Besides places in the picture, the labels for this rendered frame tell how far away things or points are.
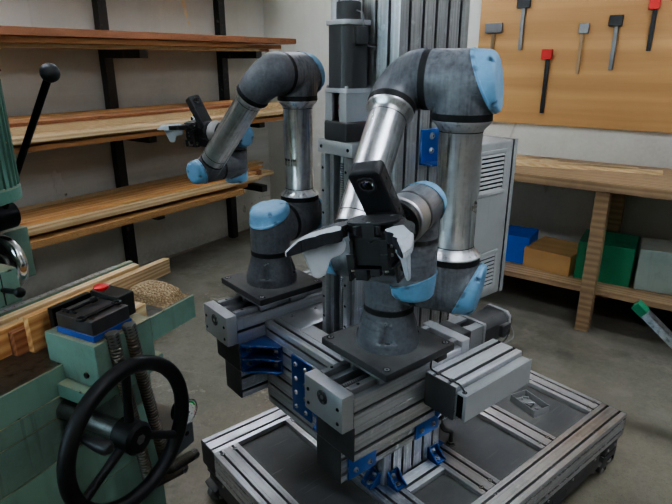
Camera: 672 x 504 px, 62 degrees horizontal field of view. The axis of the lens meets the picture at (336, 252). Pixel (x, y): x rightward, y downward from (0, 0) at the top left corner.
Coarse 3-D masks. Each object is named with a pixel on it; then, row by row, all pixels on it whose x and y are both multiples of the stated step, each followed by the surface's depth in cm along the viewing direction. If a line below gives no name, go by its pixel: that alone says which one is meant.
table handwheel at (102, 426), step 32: (96, 384) 90; (128, 384) 95; (64, 416) 104; (96, 416) 101; (128, 416) 97; (64, 448) 86; (128, 448) 96; (64, 480) 86; (96, 480) 93; (160, 480) 106
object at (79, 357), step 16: (144, 320) 109; (48, 336) 104; (64, 336) 102; (144, 336) 109; (48, 352) 106; (64, 352) 103; (80, 352) 101; (96, 352) 99; (128, 352) 106; (144, 352) 110; (64, 368) 105; (80, 368) 102; (96, 368) 100
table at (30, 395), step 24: (168, 312) 128; (192, 312) 136; (0, 360) 106; (24, 360) 106; (48, 360) 106; (0, 384) 98; (24, 384) 98; (48, 384) 102; (72, 384) 104; (0, 408) 95; (24, 408) 99
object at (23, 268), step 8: (0, 240) 120; (8, 240) 119; (0, 248) 121; (8, 248) 119; (16, 248) 119; (0, 256) 121; (8, 256) 120; (16, 256) 119; (24, 256) 120; (8, 264) 121; (16, 264) 119; (24, 264) 120; (24, 272) 120; (24, 280) 122
